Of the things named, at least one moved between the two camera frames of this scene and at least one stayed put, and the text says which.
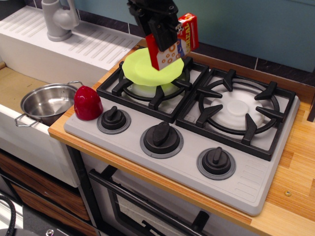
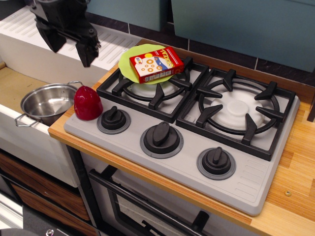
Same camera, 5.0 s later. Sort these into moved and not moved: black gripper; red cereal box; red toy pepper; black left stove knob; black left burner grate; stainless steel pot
Moved: black gripper; red cereal box
Not moved: black left stove knob; black left burner grate; red toy pepper; stainless steel pot
